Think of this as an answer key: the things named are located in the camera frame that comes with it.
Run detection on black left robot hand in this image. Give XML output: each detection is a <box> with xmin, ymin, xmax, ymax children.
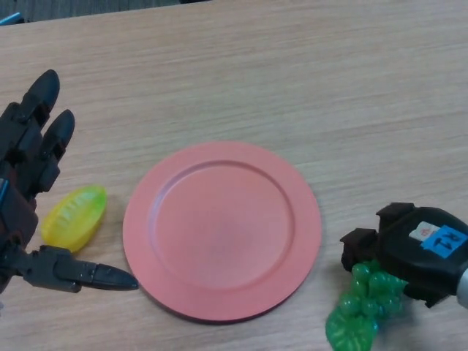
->
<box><xmin>0</xmin><ymin>69</ymin><xmax>140</xmax><ymax>295</ymax></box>

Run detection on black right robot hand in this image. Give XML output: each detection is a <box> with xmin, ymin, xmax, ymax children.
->
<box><xmin>339</xmin><ymin>202</ymin><xmax>468</xmax><ymax>309</ymax></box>

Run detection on green plastic grape bunch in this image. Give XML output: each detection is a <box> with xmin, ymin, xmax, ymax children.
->
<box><xmin>325</xmin><ymin>260</ymin><xmax>409</xmax><ymax>351</ymax></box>

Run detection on pink round plate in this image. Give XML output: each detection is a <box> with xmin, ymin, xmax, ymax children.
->
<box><xmin>123</xmin><ymin>141</ymin><xmax>322</xmax><ymax>325</ymax></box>

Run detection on yellow plastic starfruit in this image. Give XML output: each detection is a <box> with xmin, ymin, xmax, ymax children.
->
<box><xmin>40</xmin><ymin>184</ymin><xmax>108</xmax><ymax>254</ymax></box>

